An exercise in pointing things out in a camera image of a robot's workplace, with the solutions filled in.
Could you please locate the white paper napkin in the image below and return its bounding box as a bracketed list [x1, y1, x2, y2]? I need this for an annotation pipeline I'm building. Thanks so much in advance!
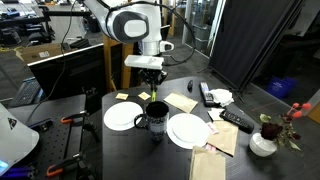
[207, 107, 226, 122]

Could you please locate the pink sticky note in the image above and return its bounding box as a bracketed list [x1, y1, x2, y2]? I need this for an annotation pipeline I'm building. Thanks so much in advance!
[205, 143, 218, 153]
[206, 121, 220, 135]

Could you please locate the cardboard box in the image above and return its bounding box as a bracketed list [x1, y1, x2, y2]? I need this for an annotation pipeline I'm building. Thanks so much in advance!
[14, 42, 65, 65]

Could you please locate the yellow sticky note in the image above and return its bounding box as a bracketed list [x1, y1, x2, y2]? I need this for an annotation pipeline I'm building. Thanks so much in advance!
[137, 91, 152, 102]
[115, 92, 130, 101]

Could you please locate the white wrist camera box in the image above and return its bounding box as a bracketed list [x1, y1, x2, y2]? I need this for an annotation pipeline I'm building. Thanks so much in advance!
[123, 54, 165, 71]

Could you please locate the white round plate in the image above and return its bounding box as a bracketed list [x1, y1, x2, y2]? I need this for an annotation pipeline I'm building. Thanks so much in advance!
[103, 101, 144, 132]
[166, 112, 211, 150]

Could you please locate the black hanging cable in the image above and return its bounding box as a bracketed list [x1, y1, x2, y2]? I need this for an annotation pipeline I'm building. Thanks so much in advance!
[25, 0, 74, 125]

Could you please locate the black perforated breadboard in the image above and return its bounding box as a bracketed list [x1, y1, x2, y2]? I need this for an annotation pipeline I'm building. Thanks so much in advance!
[6, 93, 103, 180]

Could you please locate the black remote control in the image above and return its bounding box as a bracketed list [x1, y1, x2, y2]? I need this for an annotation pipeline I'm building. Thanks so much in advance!
[218, 108, 255, 135]

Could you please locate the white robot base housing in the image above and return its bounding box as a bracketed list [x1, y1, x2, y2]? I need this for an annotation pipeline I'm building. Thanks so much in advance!
[0, 102, 41, 177]

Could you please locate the crumpled white tissue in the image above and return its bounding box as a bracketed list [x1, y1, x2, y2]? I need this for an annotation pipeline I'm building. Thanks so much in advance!
[209, 87, 235, 108]

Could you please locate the black speckled mug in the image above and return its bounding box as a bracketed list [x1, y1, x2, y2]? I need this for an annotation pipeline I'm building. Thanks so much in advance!
[133, 100, 170, 143]

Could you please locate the wooden stand frame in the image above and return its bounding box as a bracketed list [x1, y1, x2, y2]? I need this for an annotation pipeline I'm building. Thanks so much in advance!
[102, 33, 135, 93]

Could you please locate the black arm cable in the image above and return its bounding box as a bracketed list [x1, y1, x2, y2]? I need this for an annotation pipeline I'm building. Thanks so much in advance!
[96, 0, 197, 68]

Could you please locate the black partition panel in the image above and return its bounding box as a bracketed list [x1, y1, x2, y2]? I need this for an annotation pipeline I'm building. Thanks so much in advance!
[207, 0, 306, 92]

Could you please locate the white bowl vase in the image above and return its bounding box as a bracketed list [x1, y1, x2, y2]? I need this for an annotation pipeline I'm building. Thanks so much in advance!
[248, 132, 278, 158]

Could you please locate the black computer monitor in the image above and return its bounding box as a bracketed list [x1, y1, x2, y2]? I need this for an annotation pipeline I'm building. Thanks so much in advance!
[27, 42, 108, 102]

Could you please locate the blue bin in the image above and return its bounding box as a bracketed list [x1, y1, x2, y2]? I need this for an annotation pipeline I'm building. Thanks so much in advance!
[265, 76, 299, 100]

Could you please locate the long remote with grey buttons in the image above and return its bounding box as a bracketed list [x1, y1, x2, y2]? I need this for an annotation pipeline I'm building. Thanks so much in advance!
[198, 81, 215, 108]

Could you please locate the dark keyboard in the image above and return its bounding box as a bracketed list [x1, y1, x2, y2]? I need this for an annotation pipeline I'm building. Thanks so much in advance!
[8, 76, 44, 108]

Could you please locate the orange handled bar clamp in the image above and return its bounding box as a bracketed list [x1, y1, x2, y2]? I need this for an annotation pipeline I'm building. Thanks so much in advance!
[60, 110, 91, 126]
[45, 152, 87, 178]

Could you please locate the brown paper bag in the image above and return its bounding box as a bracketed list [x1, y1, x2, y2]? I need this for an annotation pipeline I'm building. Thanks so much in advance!
[189, 145, 227, 180]
[207, 119, 240, 158]

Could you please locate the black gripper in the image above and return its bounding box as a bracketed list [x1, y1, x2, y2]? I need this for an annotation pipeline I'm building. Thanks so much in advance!
[137, 69, 168, 94]

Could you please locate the beige napkin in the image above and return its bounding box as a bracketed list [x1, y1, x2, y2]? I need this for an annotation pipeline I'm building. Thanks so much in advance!
[162, 92, 199, 114]

